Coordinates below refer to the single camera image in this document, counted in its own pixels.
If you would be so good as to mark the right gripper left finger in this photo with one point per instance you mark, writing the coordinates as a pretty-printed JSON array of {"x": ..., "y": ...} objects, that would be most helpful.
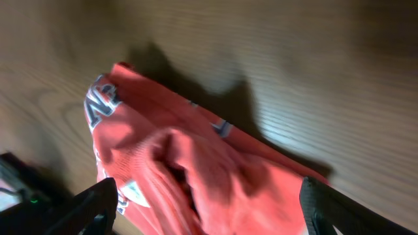
[{"x": 92, "y": 211}]

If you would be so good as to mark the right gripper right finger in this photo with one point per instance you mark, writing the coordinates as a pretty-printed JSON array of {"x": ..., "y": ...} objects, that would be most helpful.
[{"x": 327, "y": 211}]

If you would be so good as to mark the red-orange t-shirt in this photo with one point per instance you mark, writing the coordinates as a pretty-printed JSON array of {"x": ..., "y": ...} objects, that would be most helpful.
[{"x": 180, "y": 169}]

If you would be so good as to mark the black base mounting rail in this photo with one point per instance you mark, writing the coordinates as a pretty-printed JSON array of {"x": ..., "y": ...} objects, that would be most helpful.
[{"x": 21, "y": 183}]

